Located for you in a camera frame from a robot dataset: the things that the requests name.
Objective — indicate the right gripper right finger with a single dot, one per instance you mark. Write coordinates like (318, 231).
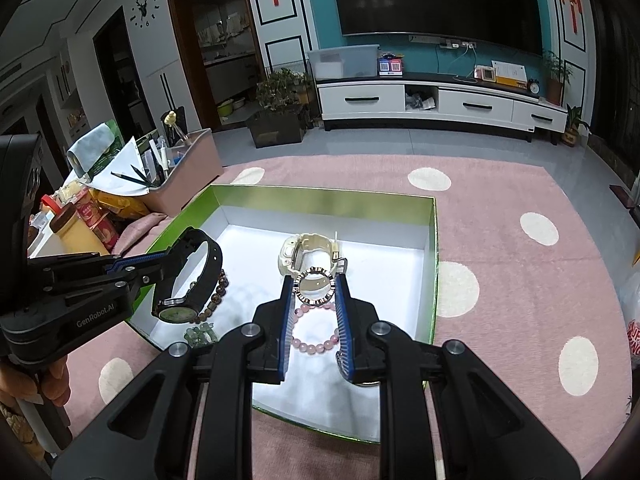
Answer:
(442, 403)

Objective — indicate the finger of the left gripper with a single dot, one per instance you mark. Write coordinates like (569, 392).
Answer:
(75, 288)
(125, 259)

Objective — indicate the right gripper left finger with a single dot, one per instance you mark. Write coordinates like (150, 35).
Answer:
(190, 409)

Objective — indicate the black wrist watch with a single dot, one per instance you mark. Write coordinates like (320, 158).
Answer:
(189, 277)

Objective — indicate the cream wrist watch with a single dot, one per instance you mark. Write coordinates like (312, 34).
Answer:
(312, 259)

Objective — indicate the left hand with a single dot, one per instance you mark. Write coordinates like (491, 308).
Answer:
(53, 384)

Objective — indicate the yellow bear paper bag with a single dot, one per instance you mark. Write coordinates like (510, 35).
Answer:
(75, 235)

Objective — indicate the white paper sheet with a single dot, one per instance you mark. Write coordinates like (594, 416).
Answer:
(118, 177)

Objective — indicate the pink desk organizer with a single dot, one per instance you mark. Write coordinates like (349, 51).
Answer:
(198, 168)

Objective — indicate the pink polka dot blanket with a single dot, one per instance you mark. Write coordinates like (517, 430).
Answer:
(522, 282)

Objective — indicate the white plastic shopping bag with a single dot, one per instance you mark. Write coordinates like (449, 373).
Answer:
(630, 304)

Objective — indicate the green cardboard box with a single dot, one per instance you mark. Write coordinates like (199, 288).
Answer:
(385, 243)

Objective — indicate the potted plant in black pot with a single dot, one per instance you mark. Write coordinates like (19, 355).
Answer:
(284, 113)

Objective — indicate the clear storage bin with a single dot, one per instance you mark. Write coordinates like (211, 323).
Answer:
(360, 61)

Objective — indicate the white TV cabinet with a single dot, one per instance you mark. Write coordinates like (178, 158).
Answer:
(402, 100)

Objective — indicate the small potted plant right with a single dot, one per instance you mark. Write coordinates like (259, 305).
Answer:
(557, 74)

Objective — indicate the wall clock with deer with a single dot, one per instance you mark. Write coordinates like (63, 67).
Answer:
(143, 13)

